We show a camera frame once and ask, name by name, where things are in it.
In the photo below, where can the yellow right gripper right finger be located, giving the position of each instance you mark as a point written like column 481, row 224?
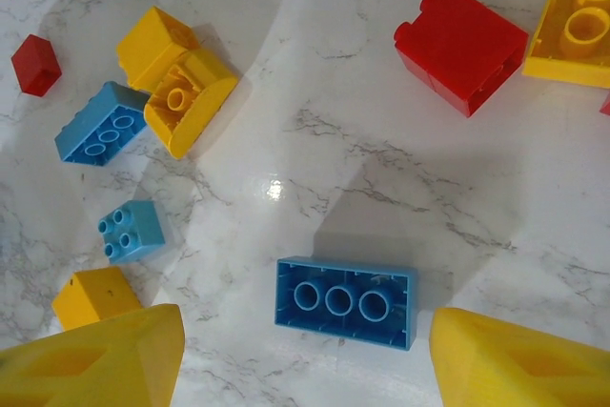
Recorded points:
column 524, row 369

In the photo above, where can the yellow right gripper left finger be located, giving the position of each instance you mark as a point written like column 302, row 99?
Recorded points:
column 86, row 369

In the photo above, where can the small blue square lego brick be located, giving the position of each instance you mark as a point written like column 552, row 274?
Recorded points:
column 143, row 230

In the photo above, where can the blue two-by-four lego brick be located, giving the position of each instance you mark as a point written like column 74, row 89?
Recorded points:
column 343, row 304
column 81, row 126

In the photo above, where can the small red lego brick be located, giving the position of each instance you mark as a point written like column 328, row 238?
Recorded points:
column 35, row 64
column 606, row 106

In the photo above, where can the large yellow lego brick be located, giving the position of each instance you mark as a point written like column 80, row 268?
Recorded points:
column 548, row 59

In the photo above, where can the large red lego brick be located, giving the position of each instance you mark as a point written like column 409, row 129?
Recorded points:
column 462, row 40

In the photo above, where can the yellow curved lego brick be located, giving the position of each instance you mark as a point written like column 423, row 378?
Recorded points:
column 200, row 107

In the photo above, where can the yellow square lego brick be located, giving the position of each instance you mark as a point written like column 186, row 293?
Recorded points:
column 148, row 40

